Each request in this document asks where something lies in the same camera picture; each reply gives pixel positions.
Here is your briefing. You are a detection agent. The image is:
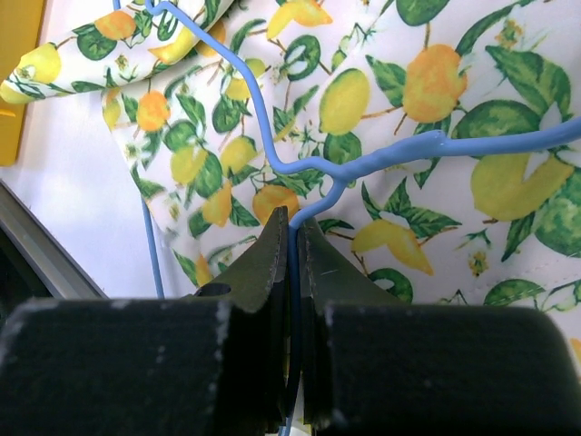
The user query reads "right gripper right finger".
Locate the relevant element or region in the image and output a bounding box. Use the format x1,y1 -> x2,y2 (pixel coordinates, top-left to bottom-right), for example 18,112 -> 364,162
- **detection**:
297,219 -> 405,427

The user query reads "blue wire hanger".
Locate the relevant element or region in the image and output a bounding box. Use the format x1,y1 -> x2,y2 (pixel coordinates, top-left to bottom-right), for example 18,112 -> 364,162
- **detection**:
112,0 -> 581,436

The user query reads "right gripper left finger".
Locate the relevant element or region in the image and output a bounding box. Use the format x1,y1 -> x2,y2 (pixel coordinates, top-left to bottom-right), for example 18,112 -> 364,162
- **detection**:
193,206 -> 289,435

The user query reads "yellow plastic tray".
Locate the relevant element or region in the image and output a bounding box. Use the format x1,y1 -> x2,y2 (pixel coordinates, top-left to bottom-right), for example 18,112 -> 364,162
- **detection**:
1,0 -> 45,167

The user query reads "aluminium mounting rail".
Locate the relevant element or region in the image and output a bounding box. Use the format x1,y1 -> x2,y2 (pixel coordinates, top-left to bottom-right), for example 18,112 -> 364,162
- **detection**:
1,182 -> 107,300

